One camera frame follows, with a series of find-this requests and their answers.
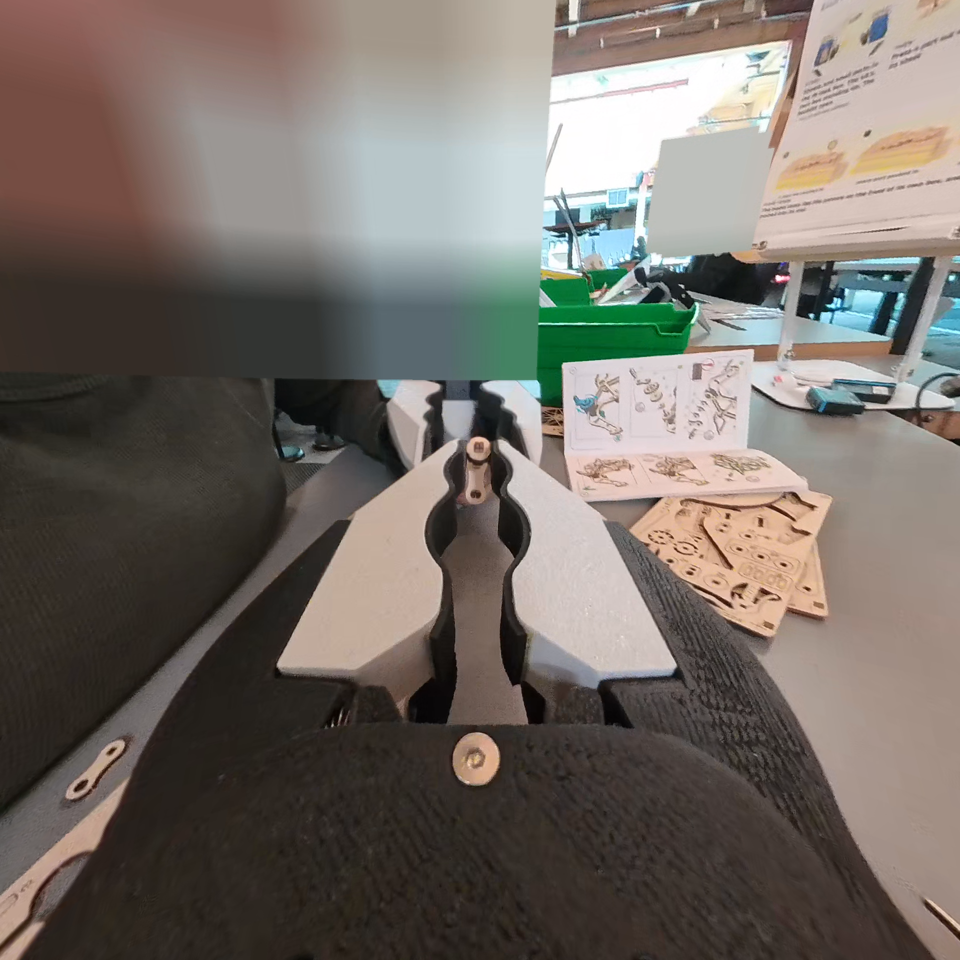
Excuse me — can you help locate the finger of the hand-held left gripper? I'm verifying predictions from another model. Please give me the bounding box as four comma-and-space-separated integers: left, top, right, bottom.
478, 381, 543, 462
386, 381, 445, 472

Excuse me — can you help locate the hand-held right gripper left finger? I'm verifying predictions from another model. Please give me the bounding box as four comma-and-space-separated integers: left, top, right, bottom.
277, 439, 459, 720

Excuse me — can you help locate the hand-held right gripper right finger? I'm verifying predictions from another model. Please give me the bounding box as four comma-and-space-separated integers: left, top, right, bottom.
491, 441, 681, 723

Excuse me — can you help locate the small wooden link part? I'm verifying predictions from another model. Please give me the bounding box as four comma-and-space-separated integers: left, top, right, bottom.
463, 436, 494, 505

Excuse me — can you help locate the person's left forearm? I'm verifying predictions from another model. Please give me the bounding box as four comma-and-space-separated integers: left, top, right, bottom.
0, 373, 288, 813

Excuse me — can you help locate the loose wooden link piece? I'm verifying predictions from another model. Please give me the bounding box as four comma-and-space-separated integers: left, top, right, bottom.
65, 738, 128, 801

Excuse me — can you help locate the large wooden parts sheet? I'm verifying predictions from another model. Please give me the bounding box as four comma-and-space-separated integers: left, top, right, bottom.
630, 491, 834, 639

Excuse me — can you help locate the small wooden parts sheet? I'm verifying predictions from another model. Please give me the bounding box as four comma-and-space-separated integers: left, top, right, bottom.
786, 553, 831, 621

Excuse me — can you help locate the green plastic bin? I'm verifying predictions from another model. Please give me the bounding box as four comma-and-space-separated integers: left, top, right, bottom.
537, 273, 699, 378

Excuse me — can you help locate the paper instruction booklet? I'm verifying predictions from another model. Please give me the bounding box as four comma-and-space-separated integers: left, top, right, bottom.
561, 348, 809, 503

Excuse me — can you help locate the grey background table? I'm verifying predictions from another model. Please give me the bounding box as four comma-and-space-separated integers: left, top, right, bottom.
688, 295, 895, 363

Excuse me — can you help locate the blue and black device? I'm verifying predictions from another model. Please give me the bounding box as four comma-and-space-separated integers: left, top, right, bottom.
805, 377, 899, 416

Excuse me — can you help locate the printed instruction sign board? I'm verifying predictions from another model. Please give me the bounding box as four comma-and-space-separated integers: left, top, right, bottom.
753, 0, 960, 261

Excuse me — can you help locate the black cable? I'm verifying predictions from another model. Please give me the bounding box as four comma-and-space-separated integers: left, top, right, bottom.
909, 370, 960, 423

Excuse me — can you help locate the emptied wooden sheet frame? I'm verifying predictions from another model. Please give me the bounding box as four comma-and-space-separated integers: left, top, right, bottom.
0, 778, 130, 960

